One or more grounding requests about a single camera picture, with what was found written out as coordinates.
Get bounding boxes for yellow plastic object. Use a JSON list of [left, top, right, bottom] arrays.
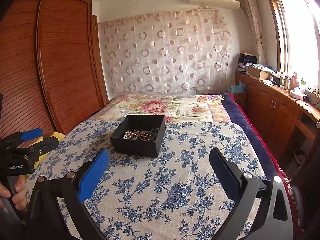
[[32, 132, 67, 178]]

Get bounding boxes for teal bag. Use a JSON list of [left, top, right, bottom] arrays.
[[228, 83, 247, 95]]

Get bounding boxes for pink figurine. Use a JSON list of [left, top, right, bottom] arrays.
[[289, 72, 300, 91]]

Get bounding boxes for pile of clothes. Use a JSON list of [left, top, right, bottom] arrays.
[[237, 52, 258, 72]]

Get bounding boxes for circle pattern wall curtain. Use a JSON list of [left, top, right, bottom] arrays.
[[98, 9, 232, 95]]

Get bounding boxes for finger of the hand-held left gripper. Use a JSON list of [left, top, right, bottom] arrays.
[[4, 128, 44, 146], [12, 137, 60, 161]]

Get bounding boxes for dark blue blanket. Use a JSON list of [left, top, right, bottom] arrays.
[[222, 93, 284, 182]]

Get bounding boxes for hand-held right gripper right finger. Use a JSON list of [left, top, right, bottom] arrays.
[[209, 147, 293, 240]]

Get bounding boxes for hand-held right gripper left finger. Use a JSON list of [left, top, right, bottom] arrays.
[[21, 147, 110, 240]]

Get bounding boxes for black jewelry box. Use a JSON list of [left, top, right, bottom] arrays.
[[109, 114, 166, 158]]

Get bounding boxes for blue floral bedspread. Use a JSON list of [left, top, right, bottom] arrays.
[[25, 119, 278, 240]]

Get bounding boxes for white tissue box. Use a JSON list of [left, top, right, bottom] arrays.
[[289, 88, 305, 101]]

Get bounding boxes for white power strip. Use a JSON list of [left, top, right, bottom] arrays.
[[303, 87, 320, 103]]

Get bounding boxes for pale window curtain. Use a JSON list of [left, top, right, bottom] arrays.
[[239, 0, 267, 66]]

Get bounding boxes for wooden frame window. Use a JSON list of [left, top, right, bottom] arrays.
[[265, 0, 320, 91]]

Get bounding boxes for small bottles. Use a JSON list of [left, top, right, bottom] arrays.
[[278, 72, 291, 88]]

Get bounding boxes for wooden cabinet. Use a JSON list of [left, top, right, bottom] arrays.
[[234, 70, 320, 181]]

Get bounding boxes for mixed bead jewelry heap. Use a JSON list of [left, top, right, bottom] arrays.
[[122, 127, 161, 142]]

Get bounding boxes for pink floral quilt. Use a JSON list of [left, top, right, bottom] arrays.
[[96, 93, 226, 123]]

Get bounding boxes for cardboard box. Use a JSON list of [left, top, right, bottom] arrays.
[[247, 64, 272, 81]]

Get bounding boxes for person's left hand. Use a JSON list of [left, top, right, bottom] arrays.
[[0, 177, 27, 207]]

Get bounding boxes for wooden wardrobe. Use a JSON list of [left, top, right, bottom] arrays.
[[0, 0, 109, 151]]

